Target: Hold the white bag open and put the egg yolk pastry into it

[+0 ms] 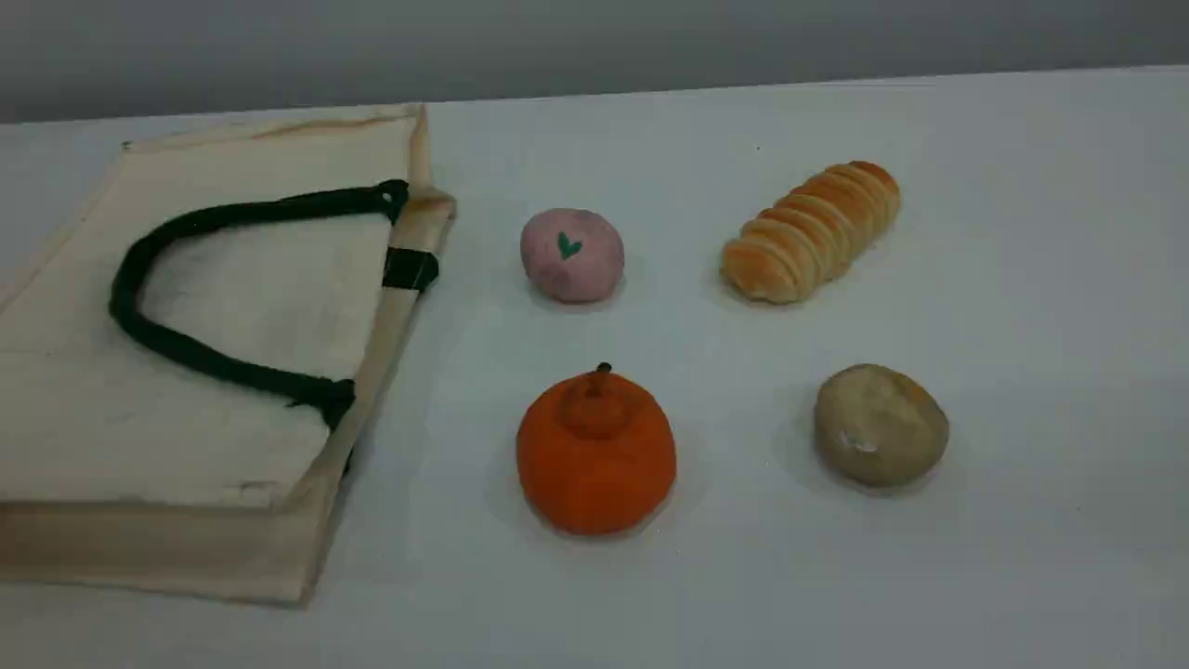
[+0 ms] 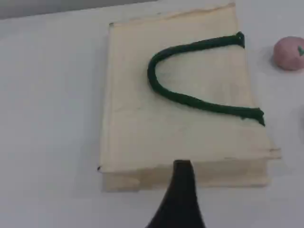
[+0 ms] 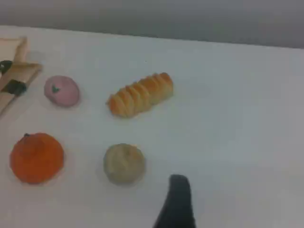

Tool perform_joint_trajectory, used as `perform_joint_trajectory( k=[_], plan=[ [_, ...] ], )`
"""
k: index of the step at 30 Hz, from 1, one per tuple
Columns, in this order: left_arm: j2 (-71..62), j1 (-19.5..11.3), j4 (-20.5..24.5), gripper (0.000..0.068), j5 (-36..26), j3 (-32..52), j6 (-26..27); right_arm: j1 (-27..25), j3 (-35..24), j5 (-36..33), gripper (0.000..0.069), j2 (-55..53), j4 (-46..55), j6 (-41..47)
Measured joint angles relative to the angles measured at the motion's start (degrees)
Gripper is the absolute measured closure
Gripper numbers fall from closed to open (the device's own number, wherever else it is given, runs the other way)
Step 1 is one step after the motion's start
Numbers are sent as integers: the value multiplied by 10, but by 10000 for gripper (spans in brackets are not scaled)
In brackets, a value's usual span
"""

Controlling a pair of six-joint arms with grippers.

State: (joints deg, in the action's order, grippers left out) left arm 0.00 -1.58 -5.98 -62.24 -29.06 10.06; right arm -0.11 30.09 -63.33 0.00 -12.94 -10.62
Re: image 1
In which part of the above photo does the brown round egg yolk pastry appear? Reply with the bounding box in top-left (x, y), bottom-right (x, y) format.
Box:
top-left (814, 363), bottom-right (950, 488)

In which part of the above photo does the ridged golden bread roll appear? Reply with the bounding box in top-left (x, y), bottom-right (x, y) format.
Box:
top-left (720, 161), bottom-right (902, 305)

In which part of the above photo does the pink round pastry green leaf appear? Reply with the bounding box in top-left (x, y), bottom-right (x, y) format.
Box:
top-left (519, 208), bottom-right (625, 304)

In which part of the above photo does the orange persimmon-shaped pastry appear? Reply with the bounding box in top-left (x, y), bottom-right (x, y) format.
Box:
top-left (516, 362), bottom-right (677, 537)

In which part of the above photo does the beige cloth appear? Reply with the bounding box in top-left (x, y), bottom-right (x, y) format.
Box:
top-left (0, 102), bottom-right (458, 607)

